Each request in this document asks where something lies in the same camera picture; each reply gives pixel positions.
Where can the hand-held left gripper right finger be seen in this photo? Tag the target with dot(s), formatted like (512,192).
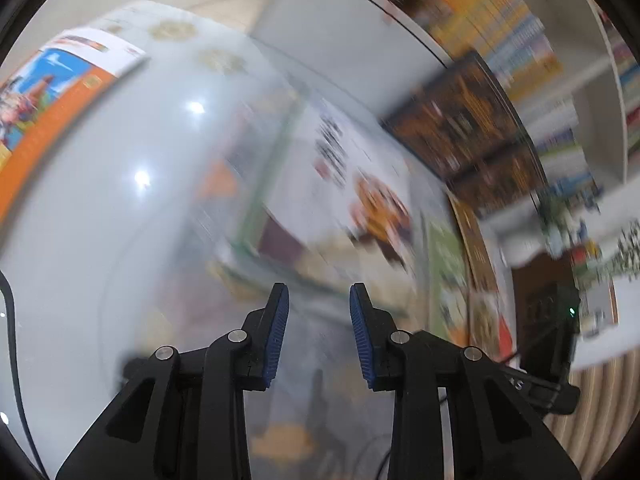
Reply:
(361,340)

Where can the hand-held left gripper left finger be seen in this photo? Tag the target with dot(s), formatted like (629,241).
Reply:
(277,340)

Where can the row of shelved books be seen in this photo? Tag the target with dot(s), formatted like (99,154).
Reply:
(500,25)

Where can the white appliance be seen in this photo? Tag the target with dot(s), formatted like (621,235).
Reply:
(595,320)

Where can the brown wooden cabinet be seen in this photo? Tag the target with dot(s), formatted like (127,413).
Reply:
(530,280)

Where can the yellow orange cover book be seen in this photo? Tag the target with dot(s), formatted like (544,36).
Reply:
(487,320)

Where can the red yellow box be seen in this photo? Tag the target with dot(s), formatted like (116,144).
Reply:
(585,255)

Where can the beige striped mat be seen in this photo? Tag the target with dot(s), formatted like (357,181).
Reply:
(600,410)

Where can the glass vase green stems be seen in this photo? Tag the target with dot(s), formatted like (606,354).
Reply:
(625,255)

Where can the green cartoon cover book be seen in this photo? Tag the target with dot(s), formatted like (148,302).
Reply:
(450,270)

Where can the mustard brown book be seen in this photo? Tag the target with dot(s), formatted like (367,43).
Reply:
(472,240)

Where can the white warrior figure book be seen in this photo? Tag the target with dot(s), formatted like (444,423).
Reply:
(380,200)

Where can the dark ornate cover book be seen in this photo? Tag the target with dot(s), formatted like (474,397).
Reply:
(450,120)
(500,180)

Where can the white bookshelf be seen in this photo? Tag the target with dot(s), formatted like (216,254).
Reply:
(320,25)

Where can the orange bordered picture book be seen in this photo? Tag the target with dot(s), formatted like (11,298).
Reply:
(50,110)

